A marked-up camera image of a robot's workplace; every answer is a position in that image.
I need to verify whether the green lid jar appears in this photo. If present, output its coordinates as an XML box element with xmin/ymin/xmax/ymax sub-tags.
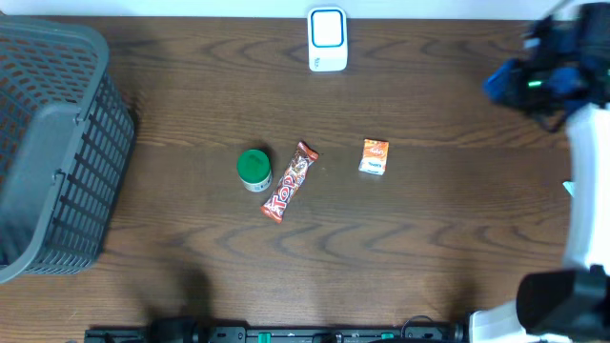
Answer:
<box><xmin>236</xmin><ymin>149</ymin><xmax>273</xmax><ymax>192</ymax></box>

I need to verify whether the black mounting rail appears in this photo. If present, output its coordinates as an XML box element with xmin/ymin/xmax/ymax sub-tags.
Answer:
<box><xmin>84</xmin><ymin>322</ymin><xmax>470</xmax><ymax>343</ymax></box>

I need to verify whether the white barcode scanner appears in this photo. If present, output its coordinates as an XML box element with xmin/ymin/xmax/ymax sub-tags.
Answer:
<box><xmin>307</xmin><ymin>7</ymin><xmax>348</xmax><ymax>72</ymax></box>

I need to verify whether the orange tissue pack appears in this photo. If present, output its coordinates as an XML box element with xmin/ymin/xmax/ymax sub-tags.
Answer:
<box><xmin>358</xmin><ymin>139</ymin><xmax>389</xmax><ymax>175</ymax></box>

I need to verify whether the teal wet wipes pack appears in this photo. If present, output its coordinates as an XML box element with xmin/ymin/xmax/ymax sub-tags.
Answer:
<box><xmin>562</xmin><ymin>181</ymin><xmax>574</xmax><ymax>196</ymax></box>

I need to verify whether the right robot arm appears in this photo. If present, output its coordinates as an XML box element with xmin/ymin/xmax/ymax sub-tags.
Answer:
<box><xmin>468</xmin><ymin>1</ymin><xmax>609</xmax><ymax>342</ymax></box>

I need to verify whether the red chocolate bar wrapper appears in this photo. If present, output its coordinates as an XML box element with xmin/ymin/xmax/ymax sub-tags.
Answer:
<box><xmin>261</xmin><ymin>141</ymin><xmax>318</xmax><ymax>223</ymax></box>

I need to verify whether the grey plastic mesh basket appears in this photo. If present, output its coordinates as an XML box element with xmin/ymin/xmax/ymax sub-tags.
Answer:
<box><xmin>1</xmin><ymin>16</ymin><xmax>137</xmax><ymax>282</ymax></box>

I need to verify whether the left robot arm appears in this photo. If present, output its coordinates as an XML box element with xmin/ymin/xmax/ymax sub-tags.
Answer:
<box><xmin>148</xmin><ymin>317</ymin><xmax>201</xmax><ymax>343</ymax></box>

